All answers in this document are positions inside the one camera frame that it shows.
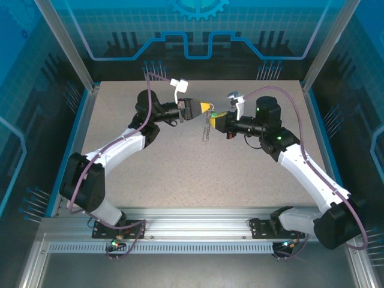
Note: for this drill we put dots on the silver split keyring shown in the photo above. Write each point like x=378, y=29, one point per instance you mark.
x=214, y=108

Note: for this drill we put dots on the green headed key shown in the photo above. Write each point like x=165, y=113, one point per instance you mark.
x=214, y=114

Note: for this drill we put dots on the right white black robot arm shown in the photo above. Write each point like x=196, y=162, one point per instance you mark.
x=306, y=171

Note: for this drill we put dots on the aluminium frame post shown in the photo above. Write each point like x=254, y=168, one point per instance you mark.
x=70, y=54
x=328, y=45

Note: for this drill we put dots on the blue table edge strip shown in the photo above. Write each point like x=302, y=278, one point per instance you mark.
x=323, y=135
x=70, y=150

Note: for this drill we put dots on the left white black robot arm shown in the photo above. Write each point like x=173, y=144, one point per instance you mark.
x=120, y=147

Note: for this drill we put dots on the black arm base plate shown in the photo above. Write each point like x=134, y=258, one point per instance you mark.
x=261, y=229
x=135, y=229

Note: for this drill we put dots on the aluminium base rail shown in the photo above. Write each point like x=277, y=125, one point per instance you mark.
x=195, y=222

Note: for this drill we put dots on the small LED connector board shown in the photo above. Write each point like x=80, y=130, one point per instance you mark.
x=288, y=244
x=115, y=244

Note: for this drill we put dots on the silver key holder with rings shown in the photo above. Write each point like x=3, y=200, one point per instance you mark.
x=206, y=132

